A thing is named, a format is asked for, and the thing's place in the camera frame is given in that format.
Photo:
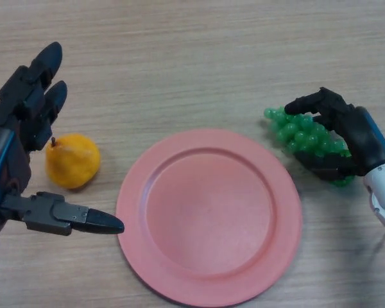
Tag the orange yellow pear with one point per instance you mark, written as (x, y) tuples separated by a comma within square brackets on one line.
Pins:
[(72, 162)]

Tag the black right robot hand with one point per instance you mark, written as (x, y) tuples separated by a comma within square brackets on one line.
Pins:
[(362, 134)]

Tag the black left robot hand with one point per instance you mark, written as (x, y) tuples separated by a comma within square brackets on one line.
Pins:
[(3, 154)]

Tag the pink round plate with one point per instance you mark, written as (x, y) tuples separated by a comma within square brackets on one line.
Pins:
[(208, 218)]

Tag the green grapes bunch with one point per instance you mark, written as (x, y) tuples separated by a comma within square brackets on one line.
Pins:
[(301, 134)]

